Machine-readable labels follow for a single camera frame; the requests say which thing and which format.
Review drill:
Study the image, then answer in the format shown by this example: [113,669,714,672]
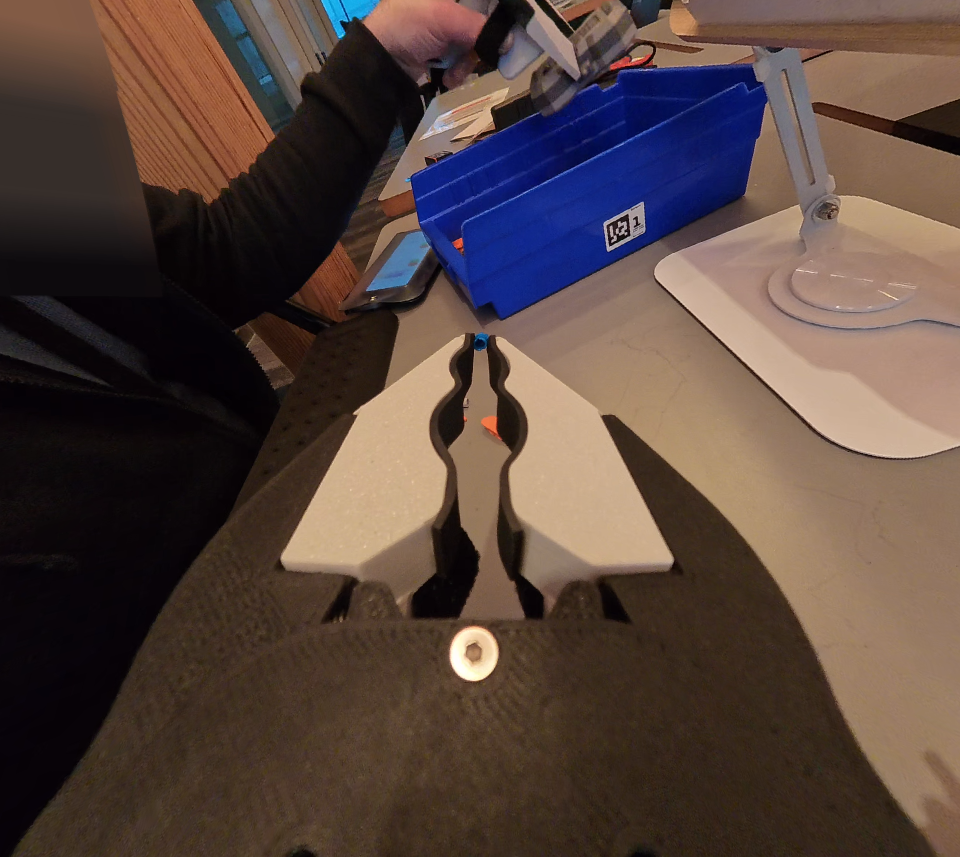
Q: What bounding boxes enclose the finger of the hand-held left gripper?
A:
[516,0,580,42]
[516,8,586,80]

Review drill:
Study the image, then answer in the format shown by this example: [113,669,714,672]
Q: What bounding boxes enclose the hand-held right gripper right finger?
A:
[487,335,676,618]

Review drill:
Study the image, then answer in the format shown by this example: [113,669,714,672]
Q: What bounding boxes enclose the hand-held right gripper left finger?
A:
[279,333,482,618]

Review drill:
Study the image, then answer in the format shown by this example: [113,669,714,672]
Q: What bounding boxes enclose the large grey building assembly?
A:
[528,0,640,117]

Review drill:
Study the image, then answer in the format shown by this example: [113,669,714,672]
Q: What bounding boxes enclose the blue plastic bin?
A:
[410,63,768,320]

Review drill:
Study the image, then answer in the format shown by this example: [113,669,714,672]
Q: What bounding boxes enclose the person's left forearm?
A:
[142,20,421,329]

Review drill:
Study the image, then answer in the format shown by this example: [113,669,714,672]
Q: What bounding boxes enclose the person's left hand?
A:
[363,0,496,89]

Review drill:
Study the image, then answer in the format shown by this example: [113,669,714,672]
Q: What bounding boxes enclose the small black box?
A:
[491,88,552,132]

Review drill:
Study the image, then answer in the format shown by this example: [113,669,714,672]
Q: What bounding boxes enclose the white red paper packet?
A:
[418,88,513,142]

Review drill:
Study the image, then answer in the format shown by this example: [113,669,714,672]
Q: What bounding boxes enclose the black perforated pad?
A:
[202,309,400,551]

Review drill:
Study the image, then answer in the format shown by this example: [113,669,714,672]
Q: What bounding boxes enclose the smartphone in leather holder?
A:
[339,227,444,312]

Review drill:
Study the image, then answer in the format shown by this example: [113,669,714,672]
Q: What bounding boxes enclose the white book stand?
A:
[654,0,960,461]

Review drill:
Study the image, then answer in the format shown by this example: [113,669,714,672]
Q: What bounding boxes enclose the oak wooden post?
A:
[52,0,361,348]

